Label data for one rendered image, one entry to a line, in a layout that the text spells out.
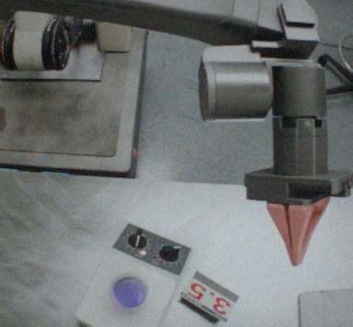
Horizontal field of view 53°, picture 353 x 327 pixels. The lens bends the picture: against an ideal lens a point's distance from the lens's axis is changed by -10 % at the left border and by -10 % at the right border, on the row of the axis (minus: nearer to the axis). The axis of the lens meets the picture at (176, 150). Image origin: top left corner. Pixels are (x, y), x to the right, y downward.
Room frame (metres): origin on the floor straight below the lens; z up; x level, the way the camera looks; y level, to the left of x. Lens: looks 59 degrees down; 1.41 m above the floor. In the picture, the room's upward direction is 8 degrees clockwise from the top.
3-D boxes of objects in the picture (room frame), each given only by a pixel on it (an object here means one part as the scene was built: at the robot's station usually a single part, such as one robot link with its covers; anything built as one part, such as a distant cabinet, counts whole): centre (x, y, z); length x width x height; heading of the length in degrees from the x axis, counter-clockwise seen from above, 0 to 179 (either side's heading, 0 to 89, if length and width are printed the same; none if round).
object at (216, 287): (0.12, -0.09, 0.77); 0.09 x 0.06 x 0.04; 63
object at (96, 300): (0.08, 0.04, 0.83); 0.12 x 0.12 x 0.01; 75
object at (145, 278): (0.09, 0.03, 0.87); 0.06 x 0.05 x 0.08; 131
